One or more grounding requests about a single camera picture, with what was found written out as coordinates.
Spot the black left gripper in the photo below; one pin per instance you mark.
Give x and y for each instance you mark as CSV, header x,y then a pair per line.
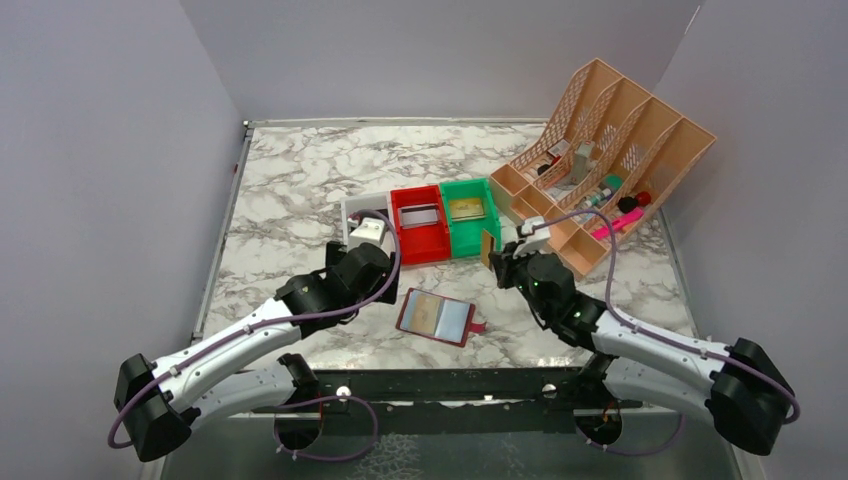
x,y
337,251

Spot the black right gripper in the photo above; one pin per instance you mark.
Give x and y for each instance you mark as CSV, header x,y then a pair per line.
x,y
501,263

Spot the red leather card holder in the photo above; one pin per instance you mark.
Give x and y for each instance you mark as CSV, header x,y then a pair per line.
x,y
439,318

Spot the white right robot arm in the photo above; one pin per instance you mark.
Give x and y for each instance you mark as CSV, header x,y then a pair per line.
x,y
735,387

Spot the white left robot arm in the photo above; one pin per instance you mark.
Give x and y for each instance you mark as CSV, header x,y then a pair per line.
x,y
160,403

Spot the silver card in red bin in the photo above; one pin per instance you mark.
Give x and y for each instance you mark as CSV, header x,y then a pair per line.
x,y
418,216

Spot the gold card in green bin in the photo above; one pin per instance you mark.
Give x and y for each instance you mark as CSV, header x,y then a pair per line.
x,y
466,209

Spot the white plastic bin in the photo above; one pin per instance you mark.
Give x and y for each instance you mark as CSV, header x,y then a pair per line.
x,y
354,209

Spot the red plastic bin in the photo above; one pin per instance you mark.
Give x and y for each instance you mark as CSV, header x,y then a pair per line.
x,y
423,245

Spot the pink highlighter marker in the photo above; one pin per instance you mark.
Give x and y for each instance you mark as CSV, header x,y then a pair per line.
x,y
619,224

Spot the green plastic bin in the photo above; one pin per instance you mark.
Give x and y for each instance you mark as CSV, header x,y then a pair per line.
x,y
466,232

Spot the red black round item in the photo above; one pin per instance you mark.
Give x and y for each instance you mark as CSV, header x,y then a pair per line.
x,y
627,204

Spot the green capped tube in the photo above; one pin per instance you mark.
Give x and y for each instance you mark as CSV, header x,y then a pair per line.
x,y
608,186

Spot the grey box in organizer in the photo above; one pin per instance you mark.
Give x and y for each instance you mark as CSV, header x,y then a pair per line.
x,y
581,162

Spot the beige desk organizer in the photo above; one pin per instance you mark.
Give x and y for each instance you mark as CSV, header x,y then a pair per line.
x,y
636,136

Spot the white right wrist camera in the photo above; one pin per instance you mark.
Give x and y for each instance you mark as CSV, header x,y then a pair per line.
x,y
533,236

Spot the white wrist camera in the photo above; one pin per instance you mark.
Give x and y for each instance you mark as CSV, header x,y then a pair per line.
x,y
369,231
533,236

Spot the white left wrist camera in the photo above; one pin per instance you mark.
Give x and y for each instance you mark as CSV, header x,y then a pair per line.
x,y
369,231

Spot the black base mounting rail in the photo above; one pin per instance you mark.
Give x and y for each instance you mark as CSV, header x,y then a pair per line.
x,y
449,401

